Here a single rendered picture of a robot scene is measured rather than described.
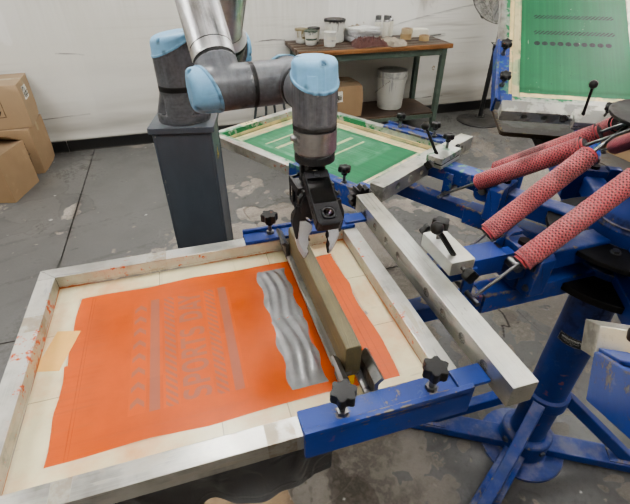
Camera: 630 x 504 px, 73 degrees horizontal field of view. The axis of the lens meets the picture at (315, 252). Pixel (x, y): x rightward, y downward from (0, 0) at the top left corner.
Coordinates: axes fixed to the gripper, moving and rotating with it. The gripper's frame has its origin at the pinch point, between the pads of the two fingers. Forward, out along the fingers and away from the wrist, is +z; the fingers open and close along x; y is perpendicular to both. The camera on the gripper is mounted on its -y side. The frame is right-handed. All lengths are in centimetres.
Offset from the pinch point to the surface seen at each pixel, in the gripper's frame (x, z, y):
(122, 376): 40.2, 17.0, -4.6
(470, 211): -63, 20, 32
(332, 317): 1.2, 6.4, -12.2
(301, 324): 4.3, 16.5, -2.4
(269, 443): 17.3, 13.5, -28.3
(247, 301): 13.9, 16.7, 8.7
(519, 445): -69, 88, -11
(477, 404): -67, 90, 8
